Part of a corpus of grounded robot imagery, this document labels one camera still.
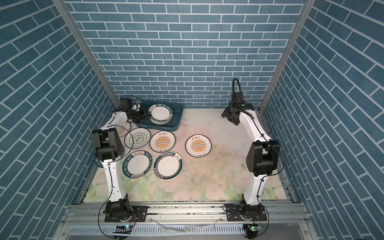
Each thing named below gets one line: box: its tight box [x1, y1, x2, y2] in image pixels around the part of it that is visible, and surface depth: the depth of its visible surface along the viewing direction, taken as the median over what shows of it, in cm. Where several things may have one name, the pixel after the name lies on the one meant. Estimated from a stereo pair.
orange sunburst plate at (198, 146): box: [185, 134, 212, 158], surface depth 101 cm
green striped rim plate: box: [153, 151, 184, 181], surface depth 91 cm
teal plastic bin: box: [133, 100, 184, 131], surface depth 111 cm
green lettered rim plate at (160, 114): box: [148, 103, 173, 126], surface depth 110 cm
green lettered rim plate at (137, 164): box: [122, 150, 153, 179], surface depth 91 cm
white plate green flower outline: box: [124, 127, 151, 150], surface depth 105 cm
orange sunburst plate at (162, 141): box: [149, 131, 176, 153], surface depth 104 cm
